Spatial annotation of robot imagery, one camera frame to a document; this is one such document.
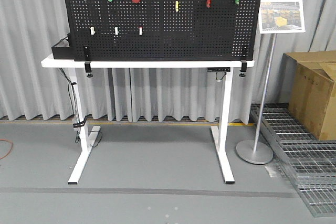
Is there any silver sign stand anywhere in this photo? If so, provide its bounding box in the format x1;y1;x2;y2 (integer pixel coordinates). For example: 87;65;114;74
236;0;306;165

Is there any desk height control panel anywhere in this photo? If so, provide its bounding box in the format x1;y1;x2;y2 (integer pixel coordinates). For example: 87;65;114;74
207;67;230;73

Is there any red toggle switch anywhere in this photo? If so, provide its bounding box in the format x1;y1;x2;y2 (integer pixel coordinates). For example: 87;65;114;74
206;0;211;8

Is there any orange cable on floor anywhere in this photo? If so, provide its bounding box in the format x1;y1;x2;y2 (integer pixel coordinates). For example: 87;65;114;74
0;139;14;161

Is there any white green rocker switch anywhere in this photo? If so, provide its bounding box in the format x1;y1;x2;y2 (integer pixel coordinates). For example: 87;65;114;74
114;27;119;35

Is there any right black clamp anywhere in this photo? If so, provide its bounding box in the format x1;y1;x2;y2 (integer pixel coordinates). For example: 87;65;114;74
239;45;249;78

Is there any white standing desk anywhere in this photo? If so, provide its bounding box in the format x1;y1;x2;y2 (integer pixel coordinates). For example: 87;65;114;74
41;54;255;185

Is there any cardboard box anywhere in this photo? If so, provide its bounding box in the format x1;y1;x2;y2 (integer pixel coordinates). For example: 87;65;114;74
284;50;335;141

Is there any black perforated pegboard panel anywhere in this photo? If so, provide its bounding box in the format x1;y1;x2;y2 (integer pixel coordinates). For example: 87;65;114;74
65;0;260;61

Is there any black cable on leg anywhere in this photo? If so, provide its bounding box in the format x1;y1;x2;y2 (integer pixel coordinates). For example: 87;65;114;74
58;67;103;148

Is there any black box on desk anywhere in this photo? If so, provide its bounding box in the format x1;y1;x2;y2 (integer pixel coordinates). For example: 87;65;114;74
51;33;75;60

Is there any black clamp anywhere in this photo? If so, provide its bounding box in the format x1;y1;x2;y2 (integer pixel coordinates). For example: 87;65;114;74
83;45;93;78
239;45;249;78

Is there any yellow toggle switch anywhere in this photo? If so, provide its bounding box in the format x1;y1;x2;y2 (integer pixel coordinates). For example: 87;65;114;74
175;1;179;12

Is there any left black clamp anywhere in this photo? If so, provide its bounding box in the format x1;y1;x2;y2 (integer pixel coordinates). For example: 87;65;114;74
83;45;93;78

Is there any left white rocker switch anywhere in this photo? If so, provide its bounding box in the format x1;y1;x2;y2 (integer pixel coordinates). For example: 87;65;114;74
90;26;95;35

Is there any metal floor grating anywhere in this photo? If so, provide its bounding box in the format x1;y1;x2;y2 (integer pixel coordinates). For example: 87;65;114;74
260;103;335;217

